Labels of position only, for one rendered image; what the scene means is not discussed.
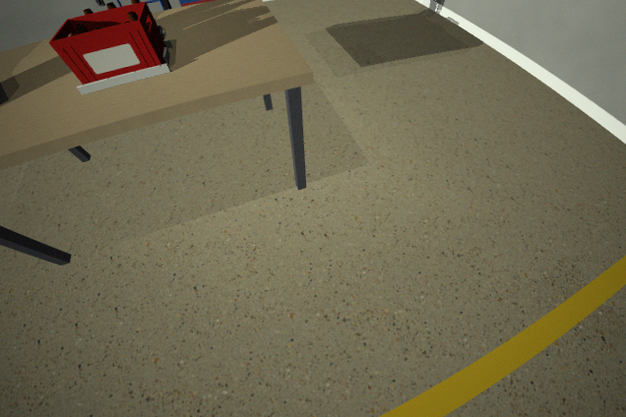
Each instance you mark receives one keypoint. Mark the red bottle crate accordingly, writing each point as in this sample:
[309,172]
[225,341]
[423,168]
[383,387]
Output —
[116,49]

